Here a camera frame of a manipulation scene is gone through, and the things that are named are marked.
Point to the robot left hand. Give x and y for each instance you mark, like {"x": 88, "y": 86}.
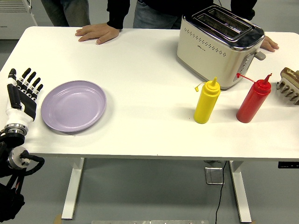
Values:
{"x": 18, "y": 114}

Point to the purple round plate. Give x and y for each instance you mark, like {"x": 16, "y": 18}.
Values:
{"x": 73, "y": 106}

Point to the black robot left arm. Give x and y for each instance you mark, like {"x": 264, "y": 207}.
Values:
{"x": 11, "y": 163}

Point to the white table leg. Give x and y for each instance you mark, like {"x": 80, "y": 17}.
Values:
{"x": 72, "y": 189}
{"x": 240, "y": 191}

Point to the person's right hand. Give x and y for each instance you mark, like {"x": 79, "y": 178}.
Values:
{"x": 98, "y": 33}

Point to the person's hand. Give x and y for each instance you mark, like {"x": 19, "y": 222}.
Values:
{"x": 269, "y": 44}
{"x": 98, "y": 33}

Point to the person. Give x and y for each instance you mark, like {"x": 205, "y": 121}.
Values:
{"x": 67, "y": 11}
{"x": 154, "y": 14}

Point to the yellow squeeze bottle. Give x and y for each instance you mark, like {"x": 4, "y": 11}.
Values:
{"x": 206, "y": 102}

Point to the cream chrome two-slot toaster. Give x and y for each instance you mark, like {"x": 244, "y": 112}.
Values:
{"x": 205, "y": 53}

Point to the silver floor socket box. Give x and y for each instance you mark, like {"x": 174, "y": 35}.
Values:
{"x": 213, "y": 176}

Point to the red squeeze bottle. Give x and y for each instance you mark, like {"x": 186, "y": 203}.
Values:
{"x": 253, "y": 102}

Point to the person's left hand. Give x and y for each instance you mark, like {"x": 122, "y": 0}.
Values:
{"x": 269, "y": 44}

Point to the white toast rack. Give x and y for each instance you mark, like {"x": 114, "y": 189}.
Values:
{"x": 287, "y": 89}

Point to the black table control panel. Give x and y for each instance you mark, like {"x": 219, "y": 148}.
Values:
{"x": 288, "y": 165}

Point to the brown bread slice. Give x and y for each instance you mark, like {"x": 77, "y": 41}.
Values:
{"x": 291, "y": 74}

